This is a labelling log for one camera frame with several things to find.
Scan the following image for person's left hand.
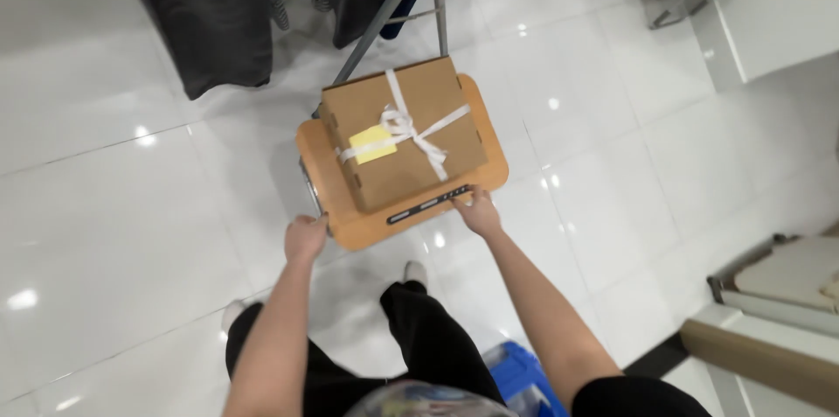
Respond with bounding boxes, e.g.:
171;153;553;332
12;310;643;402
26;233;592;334
284;213;330;266

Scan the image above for person's right hand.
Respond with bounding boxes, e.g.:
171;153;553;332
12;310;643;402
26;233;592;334
451;185;505;240

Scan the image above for small orange wooden table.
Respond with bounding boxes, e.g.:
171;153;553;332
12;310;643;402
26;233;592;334
295;73;510;252

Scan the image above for black flat strip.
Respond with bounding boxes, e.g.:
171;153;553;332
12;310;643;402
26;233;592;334
386;185;472;226

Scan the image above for brown cardboard box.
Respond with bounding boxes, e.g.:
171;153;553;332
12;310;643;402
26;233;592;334
319;56;489;215

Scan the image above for white ribbon bow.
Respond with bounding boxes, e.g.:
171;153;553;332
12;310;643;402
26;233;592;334
336;68;473;183

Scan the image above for yellow paper note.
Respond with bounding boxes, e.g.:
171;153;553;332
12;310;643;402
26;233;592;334
348;125;399;165

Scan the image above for person's white shoe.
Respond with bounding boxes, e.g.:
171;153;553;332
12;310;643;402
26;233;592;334
220;299;249;334
403;260;429;289

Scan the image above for person's black trousers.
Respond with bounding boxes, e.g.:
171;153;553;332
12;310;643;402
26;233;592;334
225;280;507;417

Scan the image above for blue plastic crate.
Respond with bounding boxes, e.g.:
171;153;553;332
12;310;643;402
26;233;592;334
482;340;570;417

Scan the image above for clear plastic bag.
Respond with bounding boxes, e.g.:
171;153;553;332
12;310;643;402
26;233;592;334
343;379;519;417

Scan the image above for dark grey hanging cloth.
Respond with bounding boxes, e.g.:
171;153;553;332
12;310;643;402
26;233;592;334
105;0;420;101

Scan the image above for person's black sleeve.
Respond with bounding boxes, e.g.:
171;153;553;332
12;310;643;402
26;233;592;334
571;374;713;417

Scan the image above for grey tray with beige cushion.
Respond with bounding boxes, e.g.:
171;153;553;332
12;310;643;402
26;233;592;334
706;223;839;339

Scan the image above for brown wooden board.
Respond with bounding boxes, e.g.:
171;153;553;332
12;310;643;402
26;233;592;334
679;319;839;413

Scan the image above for white cabinet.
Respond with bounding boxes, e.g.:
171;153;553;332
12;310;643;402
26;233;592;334
690;0;839;91

